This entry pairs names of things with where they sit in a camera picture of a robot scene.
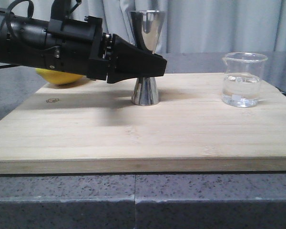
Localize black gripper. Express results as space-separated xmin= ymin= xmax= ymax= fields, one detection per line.
xmin=44 ymin=11 xmax=167 ymax=83

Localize silver metal jigger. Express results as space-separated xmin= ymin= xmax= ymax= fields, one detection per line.
xmin=129 ymin=10 xmax=165 ymax=106

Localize clear glass measuring beaker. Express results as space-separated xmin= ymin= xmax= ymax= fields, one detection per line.
xmin=222 ymin=52 xmax=268 ymax=108

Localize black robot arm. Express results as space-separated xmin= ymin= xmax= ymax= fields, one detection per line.
xmin=0 ymin=11 xmax=167 ymax=83

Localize grey curtain backdrop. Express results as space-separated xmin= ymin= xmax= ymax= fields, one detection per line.
xmin=0 ymin=0 xmax=286 ymax=62

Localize yellow lemon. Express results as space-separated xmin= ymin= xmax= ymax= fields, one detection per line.
xmin=35 ymin=68 xmax=83 ymax=85

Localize light wooden cutting board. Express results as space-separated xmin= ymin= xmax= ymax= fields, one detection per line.
xmin=0 ymin=73 xmax=286 ymax=174

